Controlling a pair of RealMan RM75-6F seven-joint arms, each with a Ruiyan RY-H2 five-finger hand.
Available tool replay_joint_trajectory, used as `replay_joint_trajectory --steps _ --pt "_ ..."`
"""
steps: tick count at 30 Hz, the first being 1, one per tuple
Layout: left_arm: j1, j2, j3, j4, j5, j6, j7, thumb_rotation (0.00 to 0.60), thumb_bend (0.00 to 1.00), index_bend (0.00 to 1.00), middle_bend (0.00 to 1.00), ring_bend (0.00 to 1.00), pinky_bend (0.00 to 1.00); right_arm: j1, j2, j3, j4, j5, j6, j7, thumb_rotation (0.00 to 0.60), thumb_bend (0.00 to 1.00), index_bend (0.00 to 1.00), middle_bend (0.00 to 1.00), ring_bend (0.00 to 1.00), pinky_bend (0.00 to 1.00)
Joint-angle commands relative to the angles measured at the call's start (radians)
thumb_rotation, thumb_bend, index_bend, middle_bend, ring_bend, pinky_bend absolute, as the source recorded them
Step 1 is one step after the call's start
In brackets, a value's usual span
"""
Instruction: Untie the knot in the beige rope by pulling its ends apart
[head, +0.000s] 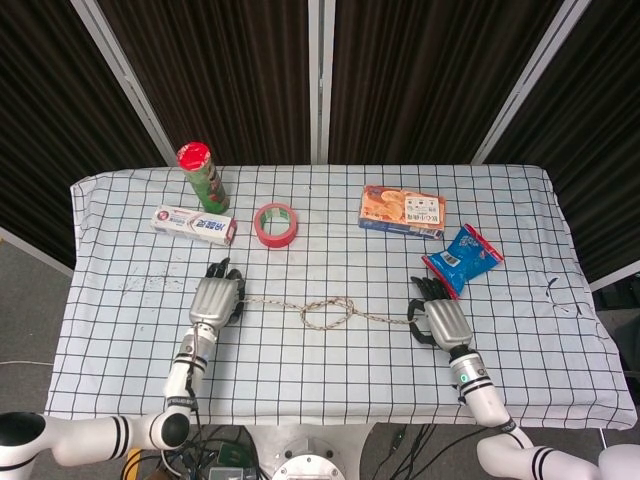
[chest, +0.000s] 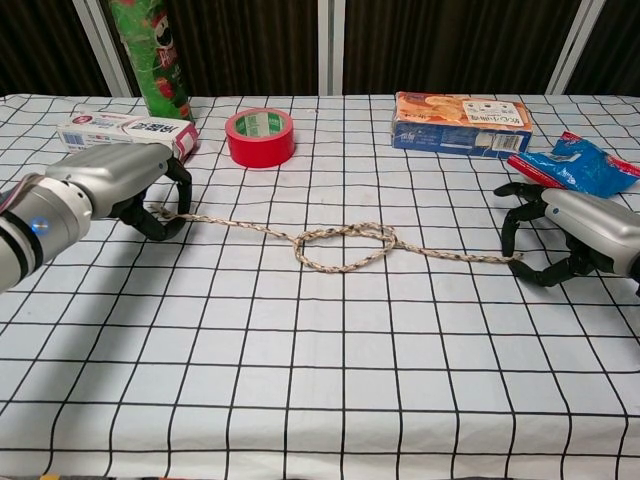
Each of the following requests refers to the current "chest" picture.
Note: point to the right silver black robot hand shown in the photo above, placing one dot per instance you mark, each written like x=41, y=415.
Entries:
x=600, y=225

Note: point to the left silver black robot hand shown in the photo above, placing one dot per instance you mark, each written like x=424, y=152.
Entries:
x=115, y=172

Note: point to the white black checkered tablecloth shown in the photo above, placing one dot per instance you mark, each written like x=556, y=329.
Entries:
x=320, y=360

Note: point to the dark ribbed partition panel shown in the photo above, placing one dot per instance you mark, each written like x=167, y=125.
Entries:
x=450, y=45
x=615, y=45
x=45, y=45
x=250, y=45

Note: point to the white toothpaste box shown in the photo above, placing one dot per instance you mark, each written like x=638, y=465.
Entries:
x=125, y=131

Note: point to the silver partition frame post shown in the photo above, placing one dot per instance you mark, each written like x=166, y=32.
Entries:
x=102, y=50
x=330, y=50
x=575, y=45

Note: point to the blue snack bag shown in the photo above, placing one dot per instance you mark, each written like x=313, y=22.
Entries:
x=585, y=170

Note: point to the orange biscuit box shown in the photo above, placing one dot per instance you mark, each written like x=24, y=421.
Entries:
x=450, y=125

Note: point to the green chips can red lid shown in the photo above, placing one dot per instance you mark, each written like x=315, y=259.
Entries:
x=155, y=65

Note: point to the red tape roll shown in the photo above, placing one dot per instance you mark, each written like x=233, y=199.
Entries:
x=260, y=150

